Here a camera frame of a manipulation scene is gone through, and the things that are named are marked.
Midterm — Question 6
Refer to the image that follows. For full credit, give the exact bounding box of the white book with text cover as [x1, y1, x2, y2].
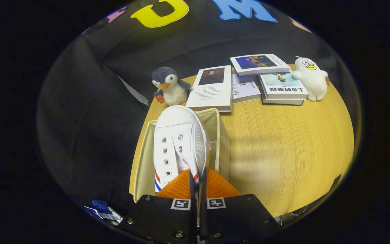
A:
[232, 74, 261, 104]

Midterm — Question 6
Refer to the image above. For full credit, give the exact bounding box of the white duck plush toy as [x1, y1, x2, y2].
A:
[292, 56, 328, 102]

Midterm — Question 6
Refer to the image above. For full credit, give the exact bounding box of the white canvas shoe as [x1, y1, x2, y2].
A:
[153, 105, 212, 194]

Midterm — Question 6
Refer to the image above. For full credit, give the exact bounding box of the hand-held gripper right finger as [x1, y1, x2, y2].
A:
[200, 167, 282, 244]

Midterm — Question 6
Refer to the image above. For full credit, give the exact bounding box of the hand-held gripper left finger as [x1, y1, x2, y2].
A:
[119, 169, 197, 244]

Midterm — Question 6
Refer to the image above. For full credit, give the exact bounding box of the black backdrop cloth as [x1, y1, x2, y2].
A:
[37, 0, 363, 217]

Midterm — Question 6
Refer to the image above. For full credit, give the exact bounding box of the beige fabric storage box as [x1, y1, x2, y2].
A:
[129, 107, 231, 204]

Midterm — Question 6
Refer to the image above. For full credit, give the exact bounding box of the book with blue picture cover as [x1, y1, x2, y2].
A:
[230, 54, 291, 77]

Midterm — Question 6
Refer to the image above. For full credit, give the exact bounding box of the white book with portrait cover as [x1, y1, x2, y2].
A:
[186, 65, 233, 112]

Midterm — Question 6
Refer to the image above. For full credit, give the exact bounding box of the grey penguin plush toy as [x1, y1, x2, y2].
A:
[152, 66, 192, 106]

